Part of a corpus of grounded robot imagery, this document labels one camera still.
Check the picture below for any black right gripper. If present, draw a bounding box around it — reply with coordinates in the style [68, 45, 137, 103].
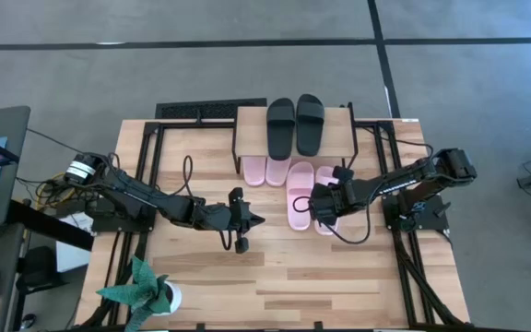
[309, 165, 372, 228]

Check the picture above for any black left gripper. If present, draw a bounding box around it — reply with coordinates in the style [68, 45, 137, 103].
[218, 186, 266, 255]

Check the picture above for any pink slide sandal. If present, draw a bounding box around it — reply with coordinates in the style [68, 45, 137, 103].
[265, 156, 293, 188]
[286, 160, 316, 231]
[242, 156, 267, 188]
[313, 165, 341, 237]

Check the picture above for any black slide sandal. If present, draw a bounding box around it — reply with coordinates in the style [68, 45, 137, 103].
[266, 97, 297, 161]
[295, 93, 326, 158]

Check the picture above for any wooden shelf with black legs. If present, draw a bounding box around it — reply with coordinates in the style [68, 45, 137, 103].
[231, 101, 360, 175]

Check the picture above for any green plant in white pot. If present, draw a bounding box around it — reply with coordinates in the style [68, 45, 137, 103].
[95, 255, 183, 332]

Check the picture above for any white box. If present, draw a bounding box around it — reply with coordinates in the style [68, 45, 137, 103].
[55, 212, 94, 274]

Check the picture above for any dark grey desk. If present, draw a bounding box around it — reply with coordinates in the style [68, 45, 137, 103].
[0, 197, 95, 332]

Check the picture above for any black floor object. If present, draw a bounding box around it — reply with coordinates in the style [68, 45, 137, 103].
[16, 246, 68, 296]

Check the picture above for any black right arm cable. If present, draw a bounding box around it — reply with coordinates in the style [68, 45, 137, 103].
[291, 196, 373, 245]

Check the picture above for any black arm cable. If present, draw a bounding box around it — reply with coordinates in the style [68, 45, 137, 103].
[291, 196, 373, 245]
[166, 154, 195, 198]

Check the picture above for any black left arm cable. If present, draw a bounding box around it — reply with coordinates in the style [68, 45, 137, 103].
[166, 154, 195, 198]

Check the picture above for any black aluminium table frame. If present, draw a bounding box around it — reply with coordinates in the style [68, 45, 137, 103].
[78, 118, 472, 331]

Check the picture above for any yellow floor cable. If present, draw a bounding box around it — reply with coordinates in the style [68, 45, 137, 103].
[34, 173, 66, 211]

